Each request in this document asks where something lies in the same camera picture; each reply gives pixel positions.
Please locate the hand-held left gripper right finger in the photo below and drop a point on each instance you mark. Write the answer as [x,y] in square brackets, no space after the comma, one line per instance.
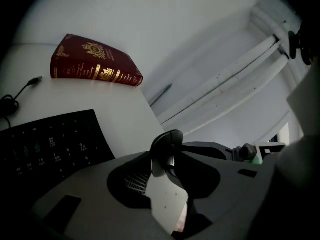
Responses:
[235,191]

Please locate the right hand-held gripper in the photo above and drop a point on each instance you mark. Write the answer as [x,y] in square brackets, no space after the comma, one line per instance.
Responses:
[247,152]

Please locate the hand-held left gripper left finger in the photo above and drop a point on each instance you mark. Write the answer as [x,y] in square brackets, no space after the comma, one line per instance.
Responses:
[95,196]

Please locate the black keyboard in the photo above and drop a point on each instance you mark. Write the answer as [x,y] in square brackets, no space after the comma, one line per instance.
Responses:
[52,146]

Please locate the person's white clothing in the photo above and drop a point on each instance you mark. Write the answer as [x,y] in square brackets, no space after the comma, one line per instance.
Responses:
[302,146]

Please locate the dark blue pen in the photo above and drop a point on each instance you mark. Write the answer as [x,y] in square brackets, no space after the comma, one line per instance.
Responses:
[161,94]

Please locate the black round fixture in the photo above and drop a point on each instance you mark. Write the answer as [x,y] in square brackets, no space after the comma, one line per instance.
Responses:
[292,45]

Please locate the dark red gold-printed book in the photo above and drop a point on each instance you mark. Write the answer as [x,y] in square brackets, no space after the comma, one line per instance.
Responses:
[92,59]

